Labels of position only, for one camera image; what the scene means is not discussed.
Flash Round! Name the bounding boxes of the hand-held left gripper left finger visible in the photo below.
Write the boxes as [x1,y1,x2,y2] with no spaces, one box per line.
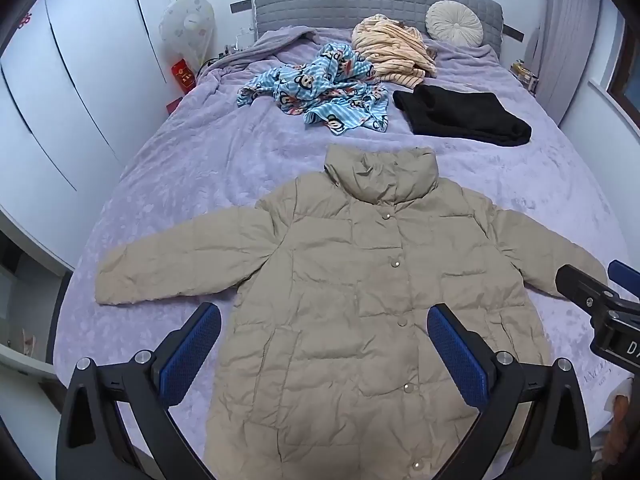
[56,302,223,480]

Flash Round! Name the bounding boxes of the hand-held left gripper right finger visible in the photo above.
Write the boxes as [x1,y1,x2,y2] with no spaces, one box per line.
[427,302,594,480]

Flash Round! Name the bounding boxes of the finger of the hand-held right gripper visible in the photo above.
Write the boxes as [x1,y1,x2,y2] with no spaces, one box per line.
[556,263,627,320]
[607,259,640,302]

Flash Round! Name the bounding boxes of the beige puffer jacket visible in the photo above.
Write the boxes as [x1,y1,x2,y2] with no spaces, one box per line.
[95,144,610,480]

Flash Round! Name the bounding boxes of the white shelf unit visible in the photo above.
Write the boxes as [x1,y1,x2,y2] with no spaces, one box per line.
[0,230,77,397]

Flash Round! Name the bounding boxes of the purple plush blanket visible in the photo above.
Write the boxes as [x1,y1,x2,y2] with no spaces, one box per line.
[52,27,637,480]

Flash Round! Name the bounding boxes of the black garment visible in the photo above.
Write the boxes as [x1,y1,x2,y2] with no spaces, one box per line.
[392,84,533,148]

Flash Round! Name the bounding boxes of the bedside table clutter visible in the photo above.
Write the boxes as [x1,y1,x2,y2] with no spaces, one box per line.
[510,57,542,94]

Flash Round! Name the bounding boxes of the grey curtain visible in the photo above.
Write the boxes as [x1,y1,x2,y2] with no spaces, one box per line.
[537,0,627,127]

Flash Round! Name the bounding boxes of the red box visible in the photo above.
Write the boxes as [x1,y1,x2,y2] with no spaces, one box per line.
[171,58,196,95]

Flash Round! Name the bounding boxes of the blue cartoon print garment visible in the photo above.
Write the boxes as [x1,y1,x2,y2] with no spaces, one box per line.
[236,42,390,136]

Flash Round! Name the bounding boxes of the round cream cushion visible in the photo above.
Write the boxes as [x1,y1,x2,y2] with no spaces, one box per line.
[425,0,484,47]

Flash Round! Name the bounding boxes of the white wardrobe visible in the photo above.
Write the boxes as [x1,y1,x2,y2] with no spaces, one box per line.
[0,0,187,272]

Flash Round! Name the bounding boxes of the beige striped garment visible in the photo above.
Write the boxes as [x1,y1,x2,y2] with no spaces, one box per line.
[351,13,439,86]

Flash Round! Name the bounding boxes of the small bottles on nightstand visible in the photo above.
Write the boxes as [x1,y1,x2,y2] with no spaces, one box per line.
[217,26,256,61]

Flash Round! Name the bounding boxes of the white standing fan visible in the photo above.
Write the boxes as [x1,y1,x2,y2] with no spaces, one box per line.
[159,0,216,69]

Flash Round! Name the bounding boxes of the grey quilted headboard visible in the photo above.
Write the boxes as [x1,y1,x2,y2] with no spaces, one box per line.
[252,0,504,58]

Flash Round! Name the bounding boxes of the dark brown window frame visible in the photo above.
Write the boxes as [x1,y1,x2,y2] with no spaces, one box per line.
[606,9,640,122]

